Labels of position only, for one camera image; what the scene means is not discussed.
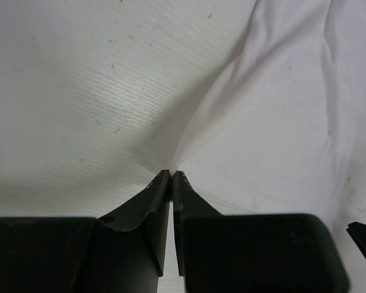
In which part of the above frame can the white tank top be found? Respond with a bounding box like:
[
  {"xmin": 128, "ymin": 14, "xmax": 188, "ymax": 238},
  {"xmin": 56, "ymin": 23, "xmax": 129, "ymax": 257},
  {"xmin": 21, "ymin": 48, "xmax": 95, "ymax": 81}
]
[{"xmin": 174, "ymin": 1, "xmax": 366, "ymax": 292}]

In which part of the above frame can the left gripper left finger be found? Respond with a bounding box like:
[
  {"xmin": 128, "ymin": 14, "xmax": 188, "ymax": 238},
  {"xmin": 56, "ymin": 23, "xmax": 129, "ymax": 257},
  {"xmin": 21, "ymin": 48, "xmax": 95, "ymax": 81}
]
[{"xmin": 0, "ymin": 170, "xmax": 170, "ymax": 292}]

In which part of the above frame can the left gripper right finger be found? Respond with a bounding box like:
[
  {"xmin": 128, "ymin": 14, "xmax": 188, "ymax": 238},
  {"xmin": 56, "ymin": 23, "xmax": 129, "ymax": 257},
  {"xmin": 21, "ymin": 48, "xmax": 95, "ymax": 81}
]
[{"xmin": 172, "ymin": 171, "xmax": 350, "ymax": 292}]

